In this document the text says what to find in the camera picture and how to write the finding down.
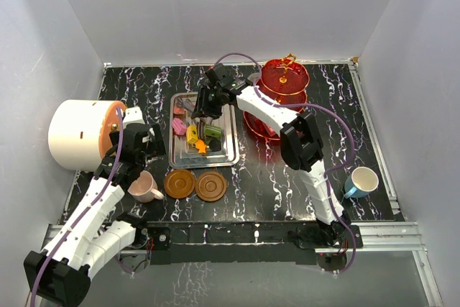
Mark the red white strawberry cake slice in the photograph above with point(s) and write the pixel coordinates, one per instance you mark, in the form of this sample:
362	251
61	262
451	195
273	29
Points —
269	130

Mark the silver metal tray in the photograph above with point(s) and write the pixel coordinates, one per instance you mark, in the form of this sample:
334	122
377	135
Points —
183	155

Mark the white cylindrical drum container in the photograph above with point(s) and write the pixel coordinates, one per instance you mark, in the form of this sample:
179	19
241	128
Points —
78	136

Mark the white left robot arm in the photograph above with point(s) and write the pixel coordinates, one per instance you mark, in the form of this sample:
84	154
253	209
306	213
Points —
63	270

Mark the brown chocolate layered cake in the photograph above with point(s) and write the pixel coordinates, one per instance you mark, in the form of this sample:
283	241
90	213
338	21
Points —
200	129

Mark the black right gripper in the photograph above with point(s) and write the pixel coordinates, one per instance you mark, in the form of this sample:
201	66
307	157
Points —
203	110

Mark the orange fish shaped pastry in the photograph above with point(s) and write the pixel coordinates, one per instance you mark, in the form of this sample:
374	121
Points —
201	147

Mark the pink ceramic cup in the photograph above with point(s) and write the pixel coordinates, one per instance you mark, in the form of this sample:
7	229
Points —
145	189

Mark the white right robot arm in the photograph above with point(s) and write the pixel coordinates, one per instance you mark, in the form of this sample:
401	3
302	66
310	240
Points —
300	141

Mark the dark chocolate cookie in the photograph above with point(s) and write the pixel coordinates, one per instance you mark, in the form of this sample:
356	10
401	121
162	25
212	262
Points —
214	145

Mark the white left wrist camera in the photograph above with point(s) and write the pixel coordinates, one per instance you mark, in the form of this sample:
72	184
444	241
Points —
133	115

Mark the brown wooden coaster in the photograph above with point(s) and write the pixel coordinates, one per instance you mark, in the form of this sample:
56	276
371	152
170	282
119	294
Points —
211	186
179	183

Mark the brown wooden coaster left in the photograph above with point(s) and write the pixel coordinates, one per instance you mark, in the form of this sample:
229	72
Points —
179	183

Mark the brown wooden coaster right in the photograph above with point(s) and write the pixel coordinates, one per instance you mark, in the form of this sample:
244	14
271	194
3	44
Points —
211	186

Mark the green striped macaron cake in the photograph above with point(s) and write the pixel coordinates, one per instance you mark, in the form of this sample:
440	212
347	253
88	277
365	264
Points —
212	131

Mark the red three-tier cake stand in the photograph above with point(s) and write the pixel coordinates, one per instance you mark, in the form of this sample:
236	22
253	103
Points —
283	80

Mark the salmon pink cake piece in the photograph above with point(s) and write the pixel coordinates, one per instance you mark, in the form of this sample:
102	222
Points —
178	108

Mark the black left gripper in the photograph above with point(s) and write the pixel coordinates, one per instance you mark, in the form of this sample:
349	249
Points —
158	150

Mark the pink square cake block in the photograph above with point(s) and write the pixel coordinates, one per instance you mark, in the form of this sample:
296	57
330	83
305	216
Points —
178	126

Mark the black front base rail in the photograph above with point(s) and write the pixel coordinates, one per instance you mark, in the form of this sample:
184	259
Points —
301	242

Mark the aluminium frame rail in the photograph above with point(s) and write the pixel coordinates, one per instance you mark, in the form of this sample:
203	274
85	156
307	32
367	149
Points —
394	236

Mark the yellow orange cake piece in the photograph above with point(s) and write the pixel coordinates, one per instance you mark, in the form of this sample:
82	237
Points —
191	134

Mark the blue ceramic cup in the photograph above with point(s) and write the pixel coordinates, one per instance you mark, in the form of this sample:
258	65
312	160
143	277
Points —
361	183

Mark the clear tape roll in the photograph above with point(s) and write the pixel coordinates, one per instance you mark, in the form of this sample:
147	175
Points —
253	78

